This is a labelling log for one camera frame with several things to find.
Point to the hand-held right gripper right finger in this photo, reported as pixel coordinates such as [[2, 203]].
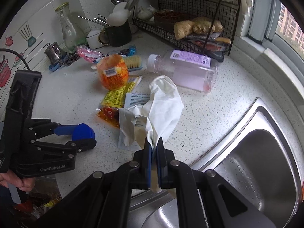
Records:
[[158, 168]]

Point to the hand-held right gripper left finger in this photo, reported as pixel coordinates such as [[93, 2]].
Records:
[[149, 166]]

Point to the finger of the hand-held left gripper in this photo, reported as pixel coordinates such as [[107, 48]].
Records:
[[80, 146], [83, 131]]

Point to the yellow snack wrapper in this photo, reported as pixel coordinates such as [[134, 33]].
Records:
[[116, 97]]

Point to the orange plastic bag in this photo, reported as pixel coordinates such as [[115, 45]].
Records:
[[114, 78]]

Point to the white rubber glove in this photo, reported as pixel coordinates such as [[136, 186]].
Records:
[[163, 104]]

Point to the blue wrapper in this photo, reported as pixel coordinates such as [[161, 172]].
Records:
[[129, 51]]

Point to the trash wrappers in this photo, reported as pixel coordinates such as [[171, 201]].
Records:
[[190, 73]]

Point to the person's left hand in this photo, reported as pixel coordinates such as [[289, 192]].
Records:
[[14, 182]]

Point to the small orange packet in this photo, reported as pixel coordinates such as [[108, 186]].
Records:
[[108, 115]]

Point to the blue soap dish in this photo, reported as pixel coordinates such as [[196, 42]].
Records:
[[55, 67]]

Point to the small steel pitcher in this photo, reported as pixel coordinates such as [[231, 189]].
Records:
[[54, 53]]

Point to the steel wool scourer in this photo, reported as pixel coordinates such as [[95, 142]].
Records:
[[70, 58]]

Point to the white flat printed packet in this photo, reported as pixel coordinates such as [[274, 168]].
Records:
[[133, 99]]

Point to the glass carafe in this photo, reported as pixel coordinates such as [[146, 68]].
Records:
[[70, 33]]

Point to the pink wrapper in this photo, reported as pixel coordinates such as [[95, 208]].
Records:
[[89, 53]]

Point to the blue scrub brush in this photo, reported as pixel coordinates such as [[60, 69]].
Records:
[[133, 63]]

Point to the white lidded jar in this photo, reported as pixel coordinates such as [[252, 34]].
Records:
[[93, 39]]

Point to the stainless steel sink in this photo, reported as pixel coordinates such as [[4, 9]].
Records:
[[261, 166]]

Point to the black utensil holder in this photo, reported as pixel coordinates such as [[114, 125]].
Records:
[[120, 34]]

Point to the white plastic ladle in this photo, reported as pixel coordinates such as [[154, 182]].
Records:
[[116, 17]]

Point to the garlic bulb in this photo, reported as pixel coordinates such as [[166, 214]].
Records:
[[142, 13], [152, 9]]

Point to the metal chopsticks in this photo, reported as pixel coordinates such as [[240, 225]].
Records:
[[133, 1]]

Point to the grey cloth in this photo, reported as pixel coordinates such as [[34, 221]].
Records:
[[204, 36]]

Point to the ginger root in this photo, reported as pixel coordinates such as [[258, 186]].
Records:
[[184, 29], [205, 26]]

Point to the yellow sponge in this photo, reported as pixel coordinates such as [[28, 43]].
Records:
[[223, 40]]

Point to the basket of dried chilies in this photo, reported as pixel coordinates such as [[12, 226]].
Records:
[[171, 16]]

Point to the kitchenware wall sticker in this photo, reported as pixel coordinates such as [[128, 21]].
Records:
[[26, 33]]

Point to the white window frame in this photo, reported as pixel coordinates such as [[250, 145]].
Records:
[[258, 28]]

